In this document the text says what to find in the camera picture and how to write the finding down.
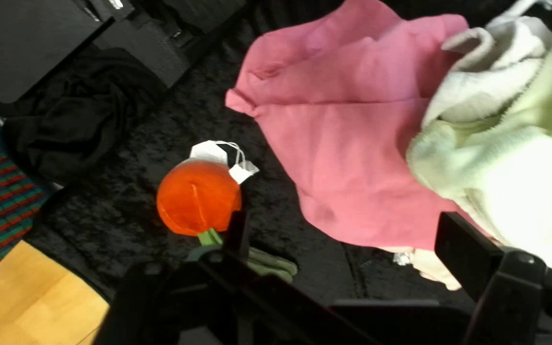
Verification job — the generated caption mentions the pink cloth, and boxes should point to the pink cloth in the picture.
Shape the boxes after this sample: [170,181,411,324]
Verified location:
[224,0,501,254]

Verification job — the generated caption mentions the pale yellow-green cloth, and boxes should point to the pale yellow-green cloth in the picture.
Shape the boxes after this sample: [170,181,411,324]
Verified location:
[406,0,552,277]

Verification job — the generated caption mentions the black velvet table cover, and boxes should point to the black velvet table cover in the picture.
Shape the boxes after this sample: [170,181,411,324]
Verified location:
[0,0,552,345]

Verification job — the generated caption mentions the orange plush toy green leaves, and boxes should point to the orange plush toy green leaves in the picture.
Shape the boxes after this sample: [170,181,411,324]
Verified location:
[155,139,300,286]

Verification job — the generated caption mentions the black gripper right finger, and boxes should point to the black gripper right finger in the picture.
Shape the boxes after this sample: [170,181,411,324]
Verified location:
[432,211,505,311]

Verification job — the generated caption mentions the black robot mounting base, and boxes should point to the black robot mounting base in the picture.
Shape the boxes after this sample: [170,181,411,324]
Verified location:
[0,0,245,104]

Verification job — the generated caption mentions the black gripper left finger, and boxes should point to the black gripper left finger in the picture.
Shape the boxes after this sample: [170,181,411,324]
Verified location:
[224,209,248,263]

